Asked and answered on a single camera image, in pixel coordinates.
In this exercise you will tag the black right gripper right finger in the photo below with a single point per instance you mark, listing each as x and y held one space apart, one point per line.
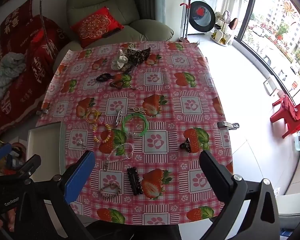
261 220

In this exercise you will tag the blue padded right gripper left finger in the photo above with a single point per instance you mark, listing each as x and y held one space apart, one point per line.
64 189

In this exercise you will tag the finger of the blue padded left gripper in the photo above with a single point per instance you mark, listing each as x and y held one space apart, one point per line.
5 150

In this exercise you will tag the black rectangular hair clip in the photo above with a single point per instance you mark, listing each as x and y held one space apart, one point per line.
134 181

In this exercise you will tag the small black claw clip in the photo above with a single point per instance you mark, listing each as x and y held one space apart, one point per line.
186 145

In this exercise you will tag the silver metal clip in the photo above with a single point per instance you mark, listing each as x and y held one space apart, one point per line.
118 117

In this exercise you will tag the beige rabbit hair clip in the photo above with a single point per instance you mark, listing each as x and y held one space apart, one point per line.
140 110

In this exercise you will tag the left hand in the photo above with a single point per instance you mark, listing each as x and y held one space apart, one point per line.
9 219

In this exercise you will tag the white tray box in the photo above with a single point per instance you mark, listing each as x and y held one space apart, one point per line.
47 141

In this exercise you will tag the left tablecloth clamp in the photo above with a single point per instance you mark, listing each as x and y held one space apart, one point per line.
44 109

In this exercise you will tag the tablecloth clamp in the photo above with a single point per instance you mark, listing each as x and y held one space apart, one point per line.
229 126
44 109

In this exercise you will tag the grey crumpled blanket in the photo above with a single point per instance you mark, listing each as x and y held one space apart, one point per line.
11 66

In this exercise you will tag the right tablecloth clamp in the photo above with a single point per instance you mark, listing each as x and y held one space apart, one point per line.
229 126

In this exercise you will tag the red plastic stool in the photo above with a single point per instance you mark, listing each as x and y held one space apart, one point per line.
289 112

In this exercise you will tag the red bed cover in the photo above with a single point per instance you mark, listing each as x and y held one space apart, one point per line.
28 48

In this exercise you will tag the pink strawberry tablecloth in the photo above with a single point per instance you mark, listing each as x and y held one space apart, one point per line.
175 87

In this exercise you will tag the white dotted scrunchie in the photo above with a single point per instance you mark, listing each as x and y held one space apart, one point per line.
119 61

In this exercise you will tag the red embroidered cushion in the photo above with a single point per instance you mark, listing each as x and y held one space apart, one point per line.
98 25

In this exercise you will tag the leopard print scrunchie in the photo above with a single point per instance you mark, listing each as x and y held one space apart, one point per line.
136 57

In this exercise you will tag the beige armchair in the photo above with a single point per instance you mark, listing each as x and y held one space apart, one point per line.
125 12

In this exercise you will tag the red mop handle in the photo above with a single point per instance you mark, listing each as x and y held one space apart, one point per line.
186 21

